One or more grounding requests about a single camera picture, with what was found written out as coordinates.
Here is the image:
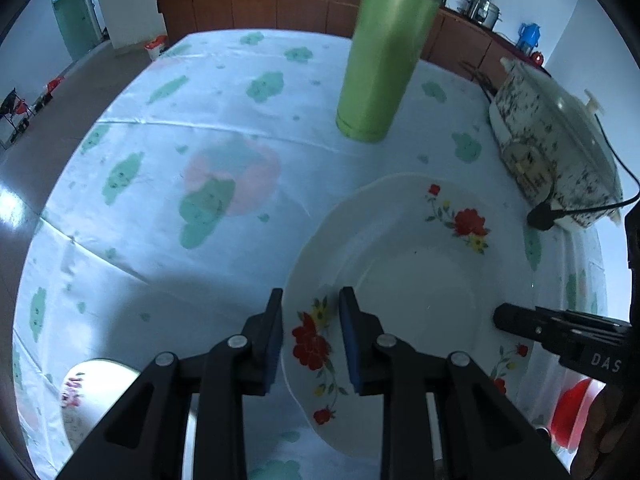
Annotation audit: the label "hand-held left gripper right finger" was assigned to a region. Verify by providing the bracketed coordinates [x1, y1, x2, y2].
[338, 286, 571, 480]

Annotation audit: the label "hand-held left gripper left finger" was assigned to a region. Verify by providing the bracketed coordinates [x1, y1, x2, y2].
[57, 287, 286, 480]

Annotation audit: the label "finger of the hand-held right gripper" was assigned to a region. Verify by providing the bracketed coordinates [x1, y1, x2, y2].
[492, 302, 632, 356]

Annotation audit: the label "white floral plate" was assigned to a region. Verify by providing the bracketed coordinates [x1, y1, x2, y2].
[281, 172, 541, 460]

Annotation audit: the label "person's right hand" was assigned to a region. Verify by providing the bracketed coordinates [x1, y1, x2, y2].
[570, 387, 640, 480]

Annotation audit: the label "red plastic stool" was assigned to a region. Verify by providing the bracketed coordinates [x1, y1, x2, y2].
[547, 379, 607, 453]

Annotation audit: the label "white speckled electric pot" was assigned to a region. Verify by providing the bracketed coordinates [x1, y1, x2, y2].
[487, 57, 626, 231]

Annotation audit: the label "glass pot lid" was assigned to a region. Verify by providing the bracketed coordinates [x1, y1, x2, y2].
[502, 59, 623, 196]

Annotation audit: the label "white tablecloth green prints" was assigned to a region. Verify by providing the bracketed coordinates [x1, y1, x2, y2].
[12, 29, 610, 480]

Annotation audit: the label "blue kettle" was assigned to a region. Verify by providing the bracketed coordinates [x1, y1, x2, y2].
[516, 22, 544, 56]

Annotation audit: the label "green tumbler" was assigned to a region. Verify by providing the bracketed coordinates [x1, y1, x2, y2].
[335, 0, 454, 143]

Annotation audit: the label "steel cooking pot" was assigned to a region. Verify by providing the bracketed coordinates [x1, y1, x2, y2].
[456, 0, 502, 31]

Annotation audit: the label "white bucket red lid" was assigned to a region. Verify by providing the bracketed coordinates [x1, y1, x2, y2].
[144, 35, 169, 64]

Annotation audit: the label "brown wooden cabinet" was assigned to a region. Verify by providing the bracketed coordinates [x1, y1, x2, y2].
[155, 0, 553, 92]

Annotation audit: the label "green door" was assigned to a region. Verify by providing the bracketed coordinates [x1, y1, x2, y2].
[49, 0, 102, 63]

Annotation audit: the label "black power cable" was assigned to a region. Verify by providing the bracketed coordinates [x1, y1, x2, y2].
[459, 60, 640, 233]

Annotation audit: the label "red and black frame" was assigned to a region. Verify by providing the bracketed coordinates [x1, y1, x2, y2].
[0, 77, 67, 147]

